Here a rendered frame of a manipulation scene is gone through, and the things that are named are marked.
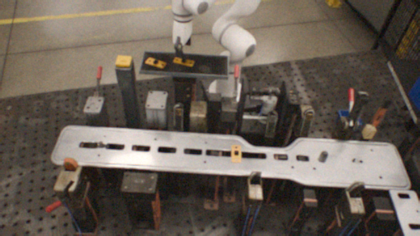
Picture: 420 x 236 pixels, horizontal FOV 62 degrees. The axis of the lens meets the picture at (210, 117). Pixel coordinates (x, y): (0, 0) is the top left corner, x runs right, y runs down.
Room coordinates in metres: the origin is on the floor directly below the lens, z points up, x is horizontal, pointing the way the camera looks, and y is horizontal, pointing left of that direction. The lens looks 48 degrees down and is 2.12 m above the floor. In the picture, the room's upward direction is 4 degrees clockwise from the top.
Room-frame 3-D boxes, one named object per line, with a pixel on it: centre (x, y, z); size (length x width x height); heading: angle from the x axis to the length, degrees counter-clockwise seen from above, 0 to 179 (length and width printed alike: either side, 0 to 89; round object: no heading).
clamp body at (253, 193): (0.65, -0.18, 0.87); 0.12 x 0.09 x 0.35; 1
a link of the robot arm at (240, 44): (1.36, -0.10, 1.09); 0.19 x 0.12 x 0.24; 44
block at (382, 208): (0.65, -0.66, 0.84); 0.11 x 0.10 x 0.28; 1
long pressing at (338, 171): (0.82, -0.09, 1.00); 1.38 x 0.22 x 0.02; 91
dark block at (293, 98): (1.05, -0.33, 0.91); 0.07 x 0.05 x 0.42; 1
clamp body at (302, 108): (1.03, -0.40, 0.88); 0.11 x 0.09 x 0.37; 1
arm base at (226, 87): (1.39, -0.08, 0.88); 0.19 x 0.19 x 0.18
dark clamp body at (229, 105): (1.02, -0.08, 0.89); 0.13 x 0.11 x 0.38; 1
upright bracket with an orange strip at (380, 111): (0.99, -0.68, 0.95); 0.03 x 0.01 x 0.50; 91
